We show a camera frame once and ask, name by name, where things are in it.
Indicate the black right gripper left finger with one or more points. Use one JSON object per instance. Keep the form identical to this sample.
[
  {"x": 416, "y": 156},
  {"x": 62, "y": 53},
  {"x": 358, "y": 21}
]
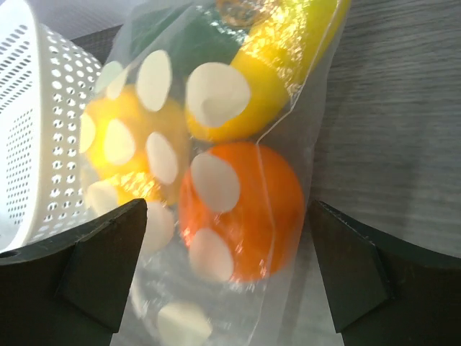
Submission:
[{"x": 72, "y": 288}]

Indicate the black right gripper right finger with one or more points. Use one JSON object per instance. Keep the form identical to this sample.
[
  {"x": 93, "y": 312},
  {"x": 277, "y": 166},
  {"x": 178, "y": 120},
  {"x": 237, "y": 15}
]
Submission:
[{"x": 382, "y": 290}]

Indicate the yellow toy fruit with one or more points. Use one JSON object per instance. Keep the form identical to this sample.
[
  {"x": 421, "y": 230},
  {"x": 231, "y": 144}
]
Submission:
[{"x": 142, "y": 153}]

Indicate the orange toy fruit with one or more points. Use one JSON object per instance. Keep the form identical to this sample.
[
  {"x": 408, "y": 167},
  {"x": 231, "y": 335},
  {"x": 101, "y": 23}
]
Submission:
[{"x": 241, "y": 211}]

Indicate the clear polka dot zip bag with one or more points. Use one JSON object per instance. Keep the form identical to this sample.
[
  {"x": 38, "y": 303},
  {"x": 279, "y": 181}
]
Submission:
[{"x": 172, "y": 305}]

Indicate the yellow toy banana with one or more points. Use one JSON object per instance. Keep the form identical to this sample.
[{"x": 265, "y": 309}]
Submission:
[{"x": 229, "y": 101}]

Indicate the green toy cucumber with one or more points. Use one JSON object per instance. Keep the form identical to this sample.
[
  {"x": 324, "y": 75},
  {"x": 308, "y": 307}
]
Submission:
[{"x": 191, "y": 34}]

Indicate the white perforated plastic basket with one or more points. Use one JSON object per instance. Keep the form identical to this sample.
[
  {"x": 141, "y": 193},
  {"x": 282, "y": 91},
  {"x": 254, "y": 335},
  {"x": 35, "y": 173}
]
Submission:
[{"x": 46, "y": 82}]

